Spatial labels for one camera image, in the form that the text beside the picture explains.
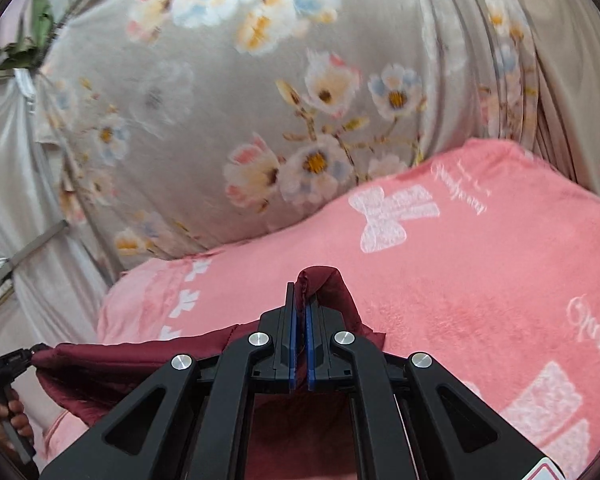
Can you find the grey floral blanket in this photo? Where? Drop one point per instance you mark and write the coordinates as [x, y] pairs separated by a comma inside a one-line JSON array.
[[230, 110]]

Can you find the pink fleece blanket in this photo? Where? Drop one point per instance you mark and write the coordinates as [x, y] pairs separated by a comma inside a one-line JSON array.
[[455, 285]]

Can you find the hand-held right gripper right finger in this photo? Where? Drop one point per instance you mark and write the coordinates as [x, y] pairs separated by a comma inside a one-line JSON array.
[[311, 355]]

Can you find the white satin curtain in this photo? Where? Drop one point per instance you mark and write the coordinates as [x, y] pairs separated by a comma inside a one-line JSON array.
[[20, 185]]

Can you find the maroon puffer jacket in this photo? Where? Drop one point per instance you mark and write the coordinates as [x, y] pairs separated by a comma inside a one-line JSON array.
[[330, 290]]

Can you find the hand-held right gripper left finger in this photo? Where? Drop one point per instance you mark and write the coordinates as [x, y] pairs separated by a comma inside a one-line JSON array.
[[292, 350]]

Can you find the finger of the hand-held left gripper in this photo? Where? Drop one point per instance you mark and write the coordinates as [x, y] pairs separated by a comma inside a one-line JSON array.
[[30, 352]]

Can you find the green cloth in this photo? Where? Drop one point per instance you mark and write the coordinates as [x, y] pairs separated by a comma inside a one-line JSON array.
[[42, 10]]

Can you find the person's left hand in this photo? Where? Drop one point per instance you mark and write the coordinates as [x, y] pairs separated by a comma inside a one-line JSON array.
[[17, 417]]

